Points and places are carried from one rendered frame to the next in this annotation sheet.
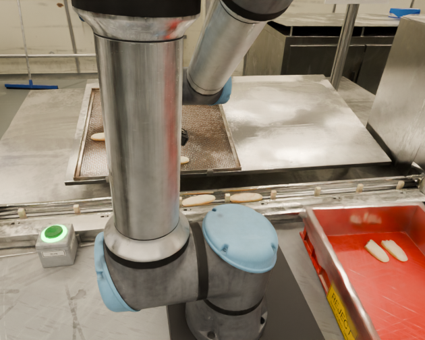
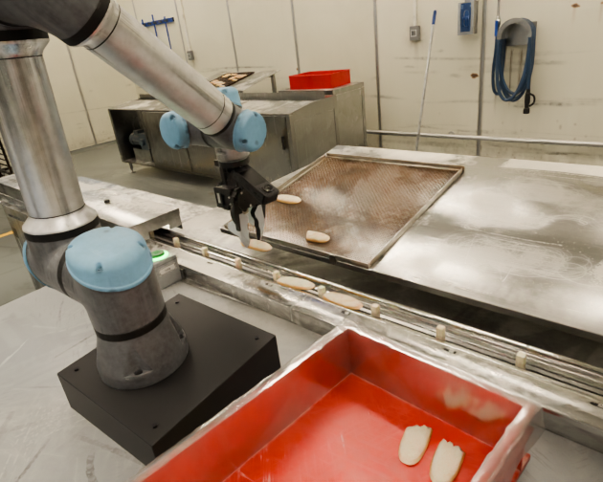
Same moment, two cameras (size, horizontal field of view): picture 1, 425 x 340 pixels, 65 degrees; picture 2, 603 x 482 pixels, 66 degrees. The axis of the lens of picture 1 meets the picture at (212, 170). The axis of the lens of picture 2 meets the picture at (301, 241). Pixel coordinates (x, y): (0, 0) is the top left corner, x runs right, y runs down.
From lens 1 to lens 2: 0.79 m
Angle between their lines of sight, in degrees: 48
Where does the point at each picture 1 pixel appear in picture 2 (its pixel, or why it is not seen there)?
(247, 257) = (69, 260)
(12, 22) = (418, 97)
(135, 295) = (32, 264)
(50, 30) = (457, 106)
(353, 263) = (358, 433)
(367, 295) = (311, 470)
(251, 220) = (119, 244)
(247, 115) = (462, 210)
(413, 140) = not seen: outside the picture
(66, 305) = not seen: hidden behind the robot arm
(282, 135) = (481, 248)
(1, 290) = not seen: hidden behind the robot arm
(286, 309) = (180, 389)
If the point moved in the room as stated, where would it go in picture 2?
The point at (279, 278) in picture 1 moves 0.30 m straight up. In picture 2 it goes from (217, 366) to (177, 195)
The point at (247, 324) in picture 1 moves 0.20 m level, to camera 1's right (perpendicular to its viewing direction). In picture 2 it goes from (107, 355) to (156, 426)
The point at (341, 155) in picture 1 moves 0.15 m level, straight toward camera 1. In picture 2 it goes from (547, 302) to (473, 321)
